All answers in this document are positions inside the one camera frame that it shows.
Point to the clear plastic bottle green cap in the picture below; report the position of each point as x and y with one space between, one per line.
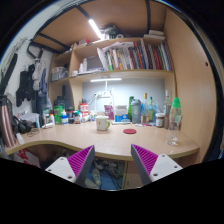
174 122

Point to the white ceramic mug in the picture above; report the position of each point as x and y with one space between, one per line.
102 123

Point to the dark green bottle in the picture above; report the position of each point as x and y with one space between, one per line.
130 108

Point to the black headphones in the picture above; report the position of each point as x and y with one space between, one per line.
22 126

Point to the pink snack bag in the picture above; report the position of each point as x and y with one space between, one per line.
109 111

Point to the red white canister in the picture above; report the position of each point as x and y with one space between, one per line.
84 109

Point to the row of books on shelf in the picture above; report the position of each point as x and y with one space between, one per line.
135 55

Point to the clear tall glass bottle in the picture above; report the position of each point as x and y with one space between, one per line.
167 103

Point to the white LED desk lamp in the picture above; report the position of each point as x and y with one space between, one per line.
105 93

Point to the grey shaker bottle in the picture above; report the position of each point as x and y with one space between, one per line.
136 107

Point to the white bottle blue label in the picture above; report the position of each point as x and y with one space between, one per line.
64 118

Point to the blue white box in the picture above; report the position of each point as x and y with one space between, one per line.
121 112

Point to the jar with white lid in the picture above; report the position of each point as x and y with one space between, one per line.
159 119

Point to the black hanging bag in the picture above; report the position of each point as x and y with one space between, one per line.
25 90

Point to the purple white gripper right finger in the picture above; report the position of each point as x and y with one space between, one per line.
152 167

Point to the ceiling light strip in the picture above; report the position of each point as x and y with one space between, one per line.
95 28

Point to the green container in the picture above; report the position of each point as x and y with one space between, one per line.
57 114

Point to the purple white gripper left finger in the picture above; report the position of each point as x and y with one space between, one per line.
74 168

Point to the clear storage box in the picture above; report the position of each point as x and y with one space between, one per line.
58 73

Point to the red round coaster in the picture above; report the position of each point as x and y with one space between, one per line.
129 131

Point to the yellow capped oil bottle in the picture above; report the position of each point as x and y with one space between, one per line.
144 113

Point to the green glass bottle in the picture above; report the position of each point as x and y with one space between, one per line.
150 110

